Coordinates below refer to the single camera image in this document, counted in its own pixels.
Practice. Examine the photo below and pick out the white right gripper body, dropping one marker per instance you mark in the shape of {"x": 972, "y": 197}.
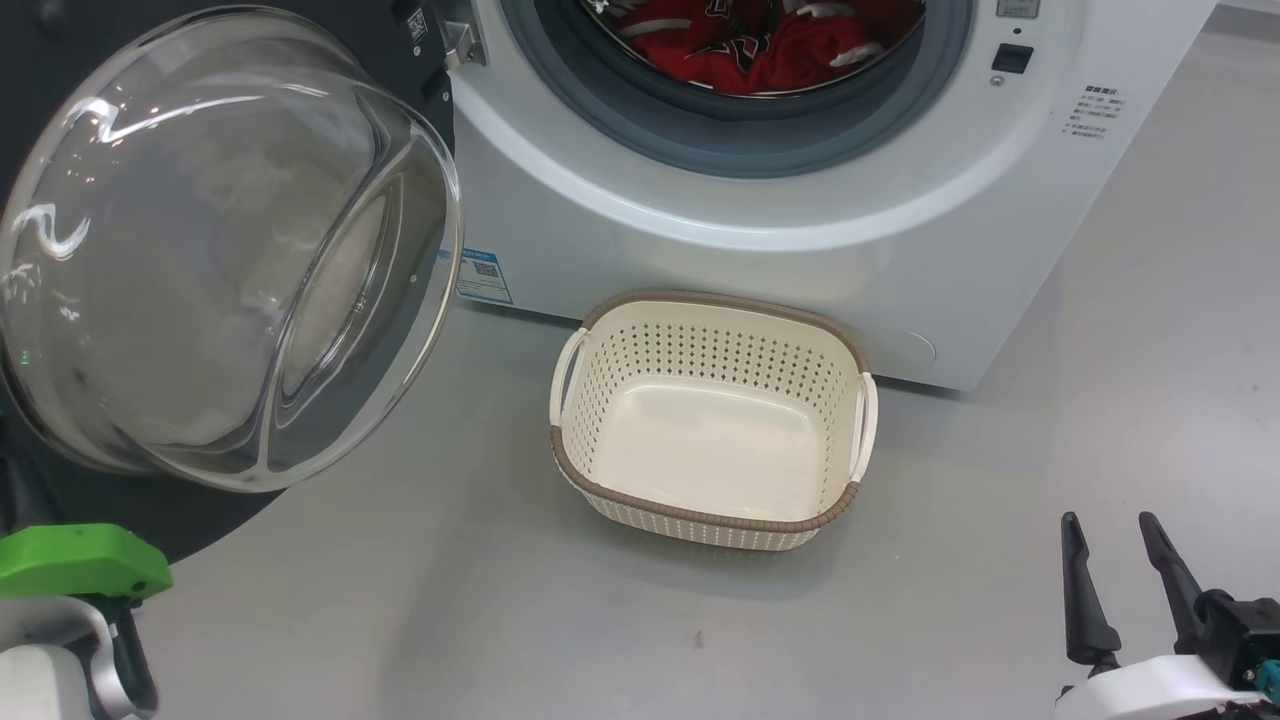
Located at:
{"x": 1150, "y": 690}

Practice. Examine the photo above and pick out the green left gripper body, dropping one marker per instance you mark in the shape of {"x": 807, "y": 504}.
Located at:
{"x": 80, "y": 560}

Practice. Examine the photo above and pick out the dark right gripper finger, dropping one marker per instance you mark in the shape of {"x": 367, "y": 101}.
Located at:
{"x": 1088, "y": 620}
{"x": 1178, "y": 590}

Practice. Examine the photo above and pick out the red white sports jersey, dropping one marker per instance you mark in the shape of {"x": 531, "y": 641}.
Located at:
{"x": 780, "y": 55}

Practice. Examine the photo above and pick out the cream perforated laundry basket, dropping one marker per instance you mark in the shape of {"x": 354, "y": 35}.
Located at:
{"x": 710, "y": 450}

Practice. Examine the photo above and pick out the white front-load washing machine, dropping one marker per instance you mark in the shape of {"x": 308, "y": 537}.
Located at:
{"x": 800, "y": 260}

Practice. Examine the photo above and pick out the small printed warning label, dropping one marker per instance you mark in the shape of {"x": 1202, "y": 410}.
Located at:
{"x": 1097, "y": 112}

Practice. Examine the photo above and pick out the blue energy label sticker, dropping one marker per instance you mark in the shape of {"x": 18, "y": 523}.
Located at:
{"x": 485, "y": 277}

